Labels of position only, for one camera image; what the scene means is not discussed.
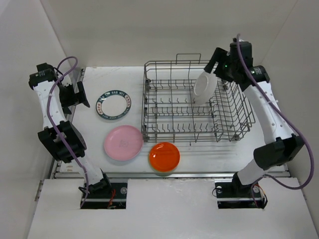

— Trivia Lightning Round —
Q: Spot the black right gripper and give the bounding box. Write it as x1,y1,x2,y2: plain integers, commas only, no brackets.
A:
204,47,237,83

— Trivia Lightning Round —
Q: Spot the white plate dark patterned rim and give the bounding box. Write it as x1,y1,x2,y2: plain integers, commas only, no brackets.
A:
95,90,132,120

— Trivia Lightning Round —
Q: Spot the white plate orange sunburst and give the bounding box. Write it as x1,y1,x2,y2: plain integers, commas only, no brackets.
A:
193,71,218,106

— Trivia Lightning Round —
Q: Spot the pink plate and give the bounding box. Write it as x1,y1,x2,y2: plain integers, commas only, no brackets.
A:
104,125,144,161

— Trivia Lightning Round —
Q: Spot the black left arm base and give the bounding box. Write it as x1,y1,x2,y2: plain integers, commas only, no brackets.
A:
80,182,128,210

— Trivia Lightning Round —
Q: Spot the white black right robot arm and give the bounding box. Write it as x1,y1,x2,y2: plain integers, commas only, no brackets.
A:
204,41,304,196

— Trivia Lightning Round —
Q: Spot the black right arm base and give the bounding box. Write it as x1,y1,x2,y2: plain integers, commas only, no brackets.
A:
212,181,268,209

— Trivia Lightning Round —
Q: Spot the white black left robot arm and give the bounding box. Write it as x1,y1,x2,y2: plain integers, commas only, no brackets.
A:
29,63,112,198

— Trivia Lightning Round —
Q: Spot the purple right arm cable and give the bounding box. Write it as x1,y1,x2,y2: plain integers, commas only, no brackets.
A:
236,33,315,209

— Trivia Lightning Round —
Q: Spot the grey wire dish rack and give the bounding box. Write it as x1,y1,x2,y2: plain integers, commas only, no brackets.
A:
141,53,256,143

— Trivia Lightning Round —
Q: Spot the aluminium front rail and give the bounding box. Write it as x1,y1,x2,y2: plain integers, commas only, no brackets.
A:
49,171,292,180

